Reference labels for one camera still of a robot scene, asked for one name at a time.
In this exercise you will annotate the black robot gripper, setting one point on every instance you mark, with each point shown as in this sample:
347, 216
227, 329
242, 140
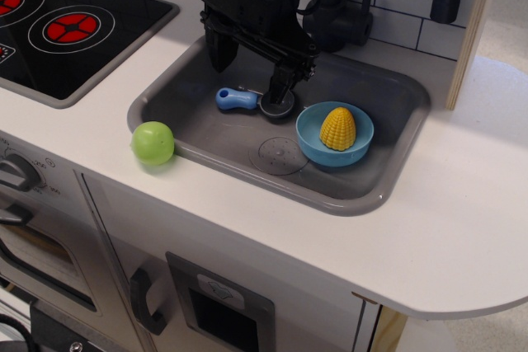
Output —
267, 27

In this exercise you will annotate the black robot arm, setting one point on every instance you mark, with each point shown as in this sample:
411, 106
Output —
269, 28

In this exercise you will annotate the wooden side panel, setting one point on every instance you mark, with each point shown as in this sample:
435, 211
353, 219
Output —
472, 36

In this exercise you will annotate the black cabinet door handle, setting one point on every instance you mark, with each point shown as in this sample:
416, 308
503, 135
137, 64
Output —
140, 285

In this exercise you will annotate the grey plastic sink basin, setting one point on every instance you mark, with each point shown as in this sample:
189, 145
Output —
268, 153

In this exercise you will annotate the black toy faucet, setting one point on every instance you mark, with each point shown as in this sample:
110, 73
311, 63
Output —
333, 24

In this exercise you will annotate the green toy apple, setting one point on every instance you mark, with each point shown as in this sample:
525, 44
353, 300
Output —
152, 143

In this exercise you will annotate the grey oven knob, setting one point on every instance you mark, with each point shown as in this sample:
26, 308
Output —
18, 174

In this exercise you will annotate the blue plastic bowl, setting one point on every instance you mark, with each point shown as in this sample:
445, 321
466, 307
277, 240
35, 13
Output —
308, 125

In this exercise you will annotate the black toy stovetop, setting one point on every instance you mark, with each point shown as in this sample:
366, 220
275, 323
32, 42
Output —
56, 51

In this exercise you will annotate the grey toy oven door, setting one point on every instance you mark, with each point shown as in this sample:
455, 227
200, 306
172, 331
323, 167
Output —
50, 255

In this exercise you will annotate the grey dispenser panel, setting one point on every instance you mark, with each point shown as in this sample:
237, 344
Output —
218, 308

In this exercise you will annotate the blue handled grey scoop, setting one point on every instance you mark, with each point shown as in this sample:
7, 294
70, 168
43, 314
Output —
229, 99

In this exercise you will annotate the yellow toy corn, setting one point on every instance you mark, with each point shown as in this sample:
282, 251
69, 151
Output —
338, 130

